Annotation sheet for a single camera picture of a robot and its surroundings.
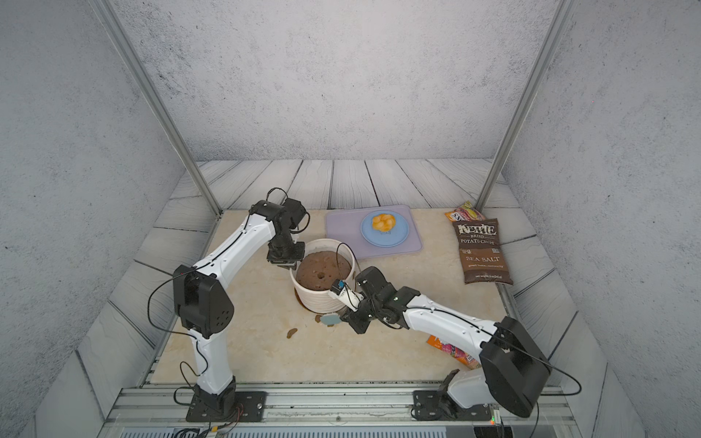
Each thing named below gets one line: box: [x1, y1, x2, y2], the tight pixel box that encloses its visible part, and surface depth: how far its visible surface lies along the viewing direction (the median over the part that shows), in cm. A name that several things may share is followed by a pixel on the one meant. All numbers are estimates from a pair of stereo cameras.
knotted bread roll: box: [371, 213, 397, 232], surface depth 116 cm
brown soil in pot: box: [294, 250, 352, 292], surface depth 90 cm
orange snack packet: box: [444, 200, 486, 223], surface depth 118 cm
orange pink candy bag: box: [426, 334, 482, 369], surface depth 82 cm
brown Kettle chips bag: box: [452, 218, 513, 286], surface depth 107 cm
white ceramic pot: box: [290, 238, 356, 314], surface depth 90 cm
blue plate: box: [359, 209, 410, 249], surface depth 113 cm
